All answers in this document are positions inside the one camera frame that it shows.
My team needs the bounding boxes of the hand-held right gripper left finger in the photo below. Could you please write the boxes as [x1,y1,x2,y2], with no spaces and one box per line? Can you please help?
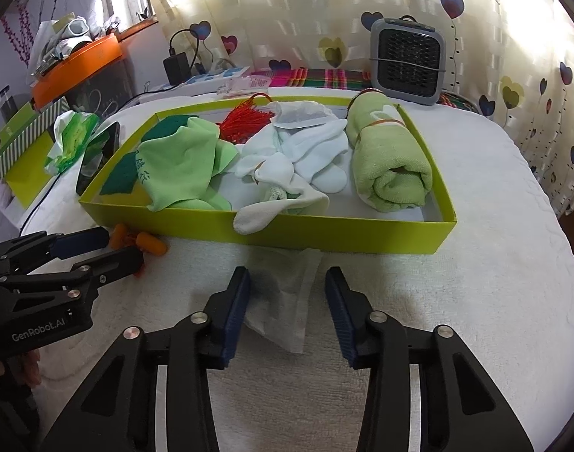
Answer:
[42,266,252,452]

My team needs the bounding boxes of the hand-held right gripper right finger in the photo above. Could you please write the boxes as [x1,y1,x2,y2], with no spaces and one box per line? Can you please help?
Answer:
[324,266,535,452]

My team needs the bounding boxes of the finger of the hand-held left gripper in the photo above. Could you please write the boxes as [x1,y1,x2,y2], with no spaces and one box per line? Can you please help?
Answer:
[0,247,145,296]
[0,225,111,277]

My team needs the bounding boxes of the yellow green scrub sponge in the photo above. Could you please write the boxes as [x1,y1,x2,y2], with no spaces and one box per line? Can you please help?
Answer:
[150,115,194,143]
[99,153,147,197]

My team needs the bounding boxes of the lime green cardboard box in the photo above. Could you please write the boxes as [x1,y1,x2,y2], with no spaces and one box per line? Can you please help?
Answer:
[78,95,458,255]

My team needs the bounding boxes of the white sock bundle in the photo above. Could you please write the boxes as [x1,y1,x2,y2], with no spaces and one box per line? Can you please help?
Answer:
[276,119,349,194]
[233,153,330,237]

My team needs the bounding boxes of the light green cloth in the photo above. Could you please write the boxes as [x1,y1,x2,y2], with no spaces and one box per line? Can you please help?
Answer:
[138,117,239,213]

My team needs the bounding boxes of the green towel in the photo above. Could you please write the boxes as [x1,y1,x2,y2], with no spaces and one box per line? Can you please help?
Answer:
[345,91,434,213]

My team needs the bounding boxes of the red string bundle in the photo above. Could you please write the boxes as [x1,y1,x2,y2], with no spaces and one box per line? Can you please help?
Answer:
[217,93,281,145]

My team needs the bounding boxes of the person's left hand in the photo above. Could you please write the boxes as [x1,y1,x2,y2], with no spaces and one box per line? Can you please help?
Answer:
[0,347,42,389]

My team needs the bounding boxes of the black smartphone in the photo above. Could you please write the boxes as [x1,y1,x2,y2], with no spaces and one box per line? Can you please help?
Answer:
[75,121,121,197]

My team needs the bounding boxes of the green tissue packet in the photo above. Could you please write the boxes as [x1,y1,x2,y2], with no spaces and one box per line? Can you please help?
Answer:
[44,110,101,173]

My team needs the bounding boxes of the green striped gift box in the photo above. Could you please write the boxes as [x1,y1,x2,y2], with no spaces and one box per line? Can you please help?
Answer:
[0,98,72,178]

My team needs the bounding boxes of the dark glass jar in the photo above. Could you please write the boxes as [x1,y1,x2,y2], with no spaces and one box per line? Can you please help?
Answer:
[0,85,17,122]

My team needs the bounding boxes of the dark glass panel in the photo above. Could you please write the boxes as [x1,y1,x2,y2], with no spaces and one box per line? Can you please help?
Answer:
[65,58,138,107]

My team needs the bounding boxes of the orange tray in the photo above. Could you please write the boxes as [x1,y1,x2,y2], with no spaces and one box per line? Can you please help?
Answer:
[31,33,124,108]

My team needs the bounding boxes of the black power adapter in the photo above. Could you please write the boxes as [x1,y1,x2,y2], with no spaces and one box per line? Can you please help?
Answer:
[163,28,209,84]

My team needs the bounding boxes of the pile of packets and papers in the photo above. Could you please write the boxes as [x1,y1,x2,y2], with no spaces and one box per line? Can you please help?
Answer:
[30,12,123,75]

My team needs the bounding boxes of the blue white plastic strip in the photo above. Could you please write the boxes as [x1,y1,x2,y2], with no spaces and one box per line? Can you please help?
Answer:
[185,66,250,87]

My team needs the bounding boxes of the pink blossom branches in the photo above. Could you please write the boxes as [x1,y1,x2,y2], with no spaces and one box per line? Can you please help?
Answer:
[0,0,72,65]

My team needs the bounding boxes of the clear pink packet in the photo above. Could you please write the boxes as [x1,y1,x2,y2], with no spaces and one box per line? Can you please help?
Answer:
[218,75,269,98]

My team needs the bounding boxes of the colourful striped cloth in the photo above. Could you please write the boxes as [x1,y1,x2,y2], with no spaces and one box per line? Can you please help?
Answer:
[251,68,482,115]

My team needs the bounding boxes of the grey fan heater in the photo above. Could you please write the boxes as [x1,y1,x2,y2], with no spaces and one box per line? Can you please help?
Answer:
[369,14,446,106]

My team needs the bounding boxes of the heart print curtain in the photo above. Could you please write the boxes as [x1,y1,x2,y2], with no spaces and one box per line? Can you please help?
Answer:
[136,0,574,218]

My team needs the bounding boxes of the black charging cable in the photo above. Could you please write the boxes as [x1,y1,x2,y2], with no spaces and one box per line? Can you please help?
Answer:
[20,168,65,237]

